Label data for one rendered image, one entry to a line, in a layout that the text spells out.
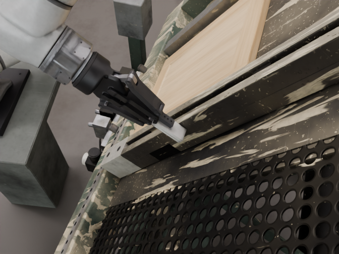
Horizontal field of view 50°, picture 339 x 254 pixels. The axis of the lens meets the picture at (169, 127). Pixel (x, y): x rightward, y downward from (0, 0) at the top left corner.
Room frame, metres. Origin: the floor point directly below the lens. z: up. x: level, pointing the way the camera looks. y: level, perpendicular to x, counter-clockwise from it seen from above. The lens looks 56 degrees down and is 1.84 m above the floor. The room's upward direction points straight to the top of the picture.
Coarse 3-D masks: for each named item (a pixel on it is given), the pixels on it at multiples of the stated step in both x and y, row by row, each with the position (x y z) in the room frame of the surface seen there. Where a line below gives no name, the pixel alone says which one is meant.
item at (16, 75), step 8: (8, 72) 0.98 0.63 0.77; (16, 72) 0.98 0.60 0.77; (24, 72) 0.98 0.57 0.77; (16, 80) 0.94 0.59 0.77; (24, 80) 0.94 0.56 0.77; (16, 88) 0.89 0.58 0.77; (8, 96) 0.85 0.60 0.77; (16, 96) 0.85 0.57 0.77; (0, 104) 0.81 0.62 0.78; (8, 104) 0.81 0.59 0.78; (16, 104) 0.83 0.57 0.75; (0, 112) 0.78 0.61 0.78; (8, 112) 0.78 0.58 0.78; (0, 120) 0.74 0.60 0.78; (8, 120) 0.75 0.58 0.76; (0, 128) 0.71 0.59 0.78
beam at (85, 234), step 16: (176, 16) 1.14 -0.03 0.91; (160, 32) 1.14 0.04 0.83; (176, 32) 1.07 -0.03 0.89; (160, 48) 0.97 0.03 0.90; (160, 64) 0.90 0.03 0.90; (144, 80) 0.83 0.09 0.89; (128, 128) 0.62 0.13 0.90; (112, 176) 0.46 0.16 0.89; (96, 192) 0.41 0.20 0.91; (112, 192) 0.42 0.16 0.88; (80, 208) 0.39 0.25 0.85; (96, 208) 0.37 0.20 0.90; (80, 224) 0.32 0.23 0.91; (96, 224) 0.33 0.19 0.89; (64, 240) 0.30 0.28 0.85; (80, 240) 0.28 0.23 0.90
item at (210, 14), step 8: (216, 0) 0.95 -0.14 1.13; (224, 0) 0.90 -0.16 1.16; (232, 0) 0.90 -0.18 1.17; (208, 8) 0.95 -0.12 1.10; (216, 8) 0.91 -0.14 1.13; (224, 8) 0.90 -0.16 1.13; (200, 16) 0.94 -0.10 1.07; (208, 16) 0.91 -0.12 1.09; (216, 16) 0.91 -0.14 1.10; (192, 24) 0.94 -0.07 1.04; (200, 24) 0.92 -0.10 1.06; (208, 24) 0.91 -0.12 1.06; (184, 32) 0.94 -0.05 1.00; (192, 32) 0.93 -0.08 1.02; (176, 40) 0.94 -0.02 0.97; (184, 40) 0.94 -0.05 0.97; (168, 48) 0.95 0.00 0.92; (176, 48) 0.94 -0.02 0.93
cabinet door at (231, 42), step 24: (240, 0) 0.85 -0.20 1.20; (264, 0) 0.74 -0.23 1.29; (216, 24) 0.84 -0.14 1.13; (240, 24) 0.73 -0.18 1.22; (192, 48) 0.83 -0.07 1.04; (216, 48) 0.71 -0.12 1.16; (240, 48) 0.61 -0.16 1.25; (168, 72) 0.82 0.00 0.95; (192, 72) 0.69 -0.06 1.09; (216, 72) 0.59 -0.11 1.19; (168, 96) 0.66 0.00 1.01; (192, 96) 0.57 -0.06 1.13
